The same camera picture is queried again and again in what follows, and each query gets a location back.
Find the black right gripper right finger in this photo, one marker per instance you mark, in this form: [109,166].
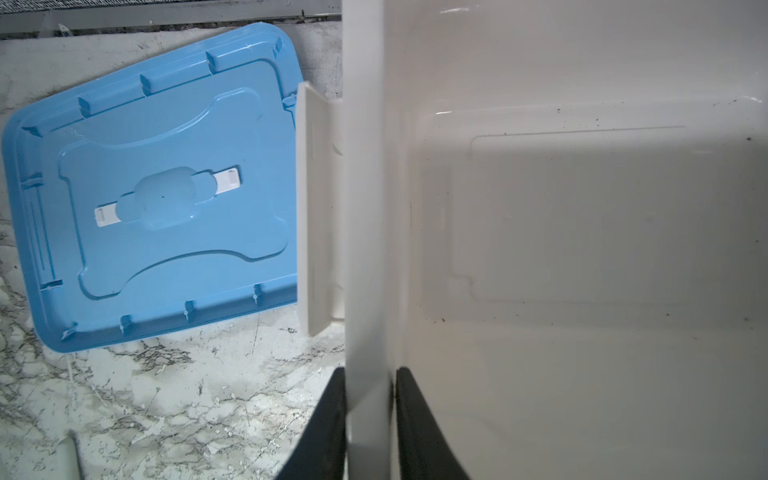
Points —
[423,450]

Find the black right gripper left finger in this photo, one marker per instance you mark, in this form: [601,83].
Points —
[321,450]

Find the white plastic storage bin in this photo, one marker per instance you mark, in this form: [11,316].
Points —
[553,214]

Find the blue plastic bin lid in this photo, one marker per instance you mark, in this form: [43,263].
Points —
[162,196]

